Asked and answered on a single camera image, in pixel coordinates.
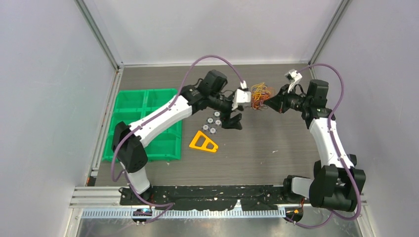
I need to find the coloured wire bundle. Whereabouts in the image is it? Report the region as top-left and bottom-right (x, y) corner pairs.
(250, 81), (275, 111)

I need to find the yellow triangular plastic piece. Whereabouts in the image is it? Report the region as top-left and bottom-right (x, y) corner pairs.
(189, 131), (218, 153)

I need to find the poker chip right middle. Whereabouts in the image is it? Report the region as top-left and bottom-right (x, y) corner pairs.
(214, 119), (222, 126)

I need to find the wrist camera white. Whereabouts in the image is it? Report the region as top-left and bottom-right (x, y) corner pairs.
(285, 69), (303, 93)
(232, 88), (251, 111)

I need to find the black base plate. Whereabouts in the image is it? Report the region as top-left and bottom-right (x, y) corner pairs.
(118, 185), (315, 212)

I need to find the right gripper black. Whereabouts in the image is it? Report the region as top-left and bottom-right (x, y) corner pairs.
(264, 84), (311, 114)

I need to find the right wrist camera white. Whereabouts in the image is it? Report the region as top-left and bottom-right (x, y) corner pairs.
(285, 69), (303, 93)

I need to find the poker chip bottom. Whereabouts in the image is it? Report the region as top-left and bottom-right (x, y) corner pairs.
(209, 127), (217, 134)

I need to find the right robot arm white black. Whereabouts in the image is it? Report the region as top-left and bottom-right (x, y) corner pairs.
(264, 79), (366, 212)

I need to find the poker chip left lower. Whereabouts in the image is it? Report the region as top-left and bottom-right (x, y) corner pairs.
(202, 124), (210, 131)

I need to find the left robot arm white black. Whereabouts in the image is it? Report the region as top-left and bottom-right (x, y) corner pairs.
(111, 70), (251, 204)

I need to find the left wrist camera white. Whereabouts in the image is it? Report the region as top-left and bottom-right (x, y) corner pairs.
(232, 88), (251, 111)

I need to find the green compartment tray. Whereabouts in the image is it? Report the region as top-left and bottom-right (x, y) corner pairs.
(102, 88), (182, 162)

